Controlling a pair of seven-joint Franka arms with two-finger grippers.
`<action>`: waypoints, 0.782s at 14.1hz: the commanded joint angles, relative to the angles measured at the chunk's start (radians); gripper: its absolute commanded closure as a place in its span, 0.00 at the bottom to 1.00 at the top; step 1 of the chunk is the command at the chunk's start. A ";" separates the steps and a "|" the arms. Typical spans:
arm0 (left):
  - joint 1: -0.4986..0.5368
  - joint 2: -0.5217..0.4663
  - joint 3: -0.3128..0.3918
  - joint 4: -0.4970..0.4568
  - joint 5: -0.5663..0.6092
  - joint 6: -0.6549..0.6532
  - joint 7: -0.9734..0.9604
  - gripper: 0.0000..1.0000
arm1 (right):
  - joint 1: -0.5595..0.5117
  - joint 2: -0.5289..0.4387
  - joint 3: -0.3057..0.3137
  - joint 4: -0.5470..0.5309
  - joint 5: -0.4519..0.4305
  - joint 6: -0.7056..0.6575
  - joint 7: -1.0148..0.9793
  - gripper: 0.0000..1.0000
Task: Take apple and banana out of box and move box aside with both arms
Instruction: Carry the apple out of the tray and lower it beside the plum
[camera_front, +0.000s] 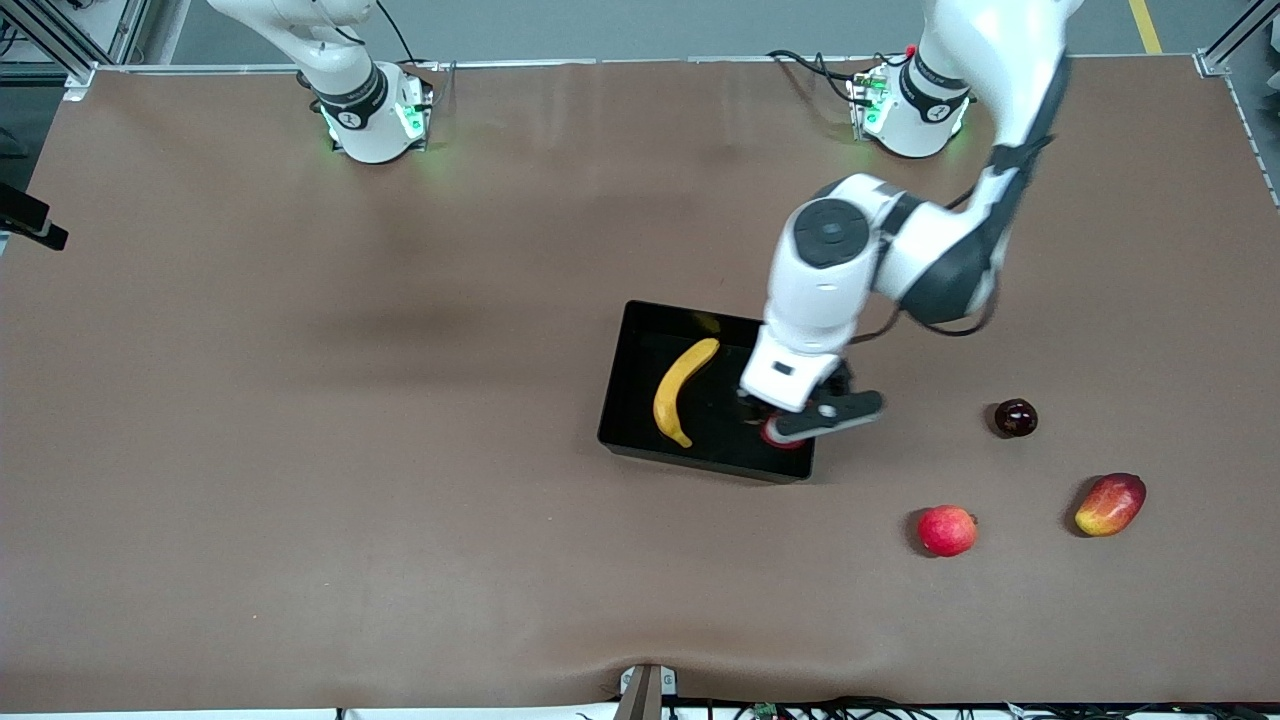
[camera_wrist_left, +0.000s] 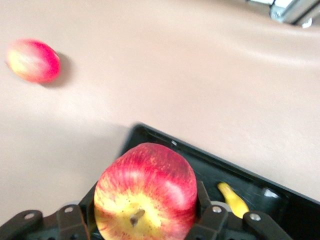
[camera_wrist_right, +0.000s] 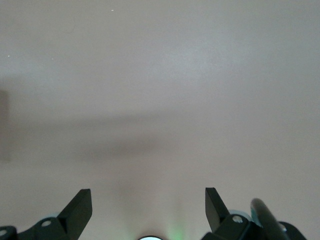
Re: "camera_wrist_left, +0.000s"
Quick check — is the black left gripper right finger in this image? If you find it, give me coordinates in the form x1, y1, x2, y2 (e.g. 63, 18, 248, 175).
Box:
184, 181, 293, 240

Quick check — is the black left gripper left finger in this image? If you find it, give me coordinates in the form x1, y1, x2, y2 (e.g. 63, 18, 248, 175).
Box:
0, 183, 106, 240

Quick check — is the yellow banana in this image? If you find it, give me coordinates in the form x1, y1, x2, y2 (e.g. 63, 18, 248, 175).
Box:
216, 181, 250, 219

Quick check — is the black plastic box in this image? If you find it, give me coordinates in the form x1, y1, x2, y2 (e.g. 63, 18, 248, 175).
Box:
119, 122, 320, 240

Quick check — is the red yellow apple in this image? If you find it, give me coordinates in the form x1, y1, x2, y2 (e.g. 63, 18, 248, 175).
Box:
93, 142, 198, 240

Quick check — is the brown table mat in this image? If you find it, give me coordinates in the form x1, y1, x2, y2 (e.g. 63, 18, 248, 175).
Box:
0, 0, 320, 240

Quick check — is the lower red apple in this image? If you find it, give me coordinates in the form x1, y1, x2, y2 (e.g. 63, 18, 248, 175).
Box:
5, 37, 62, 84

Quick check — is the metal table edge bracket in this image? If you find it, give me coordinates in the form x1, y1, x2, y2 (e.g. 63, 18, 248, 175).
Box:
246, 0, 320, 28

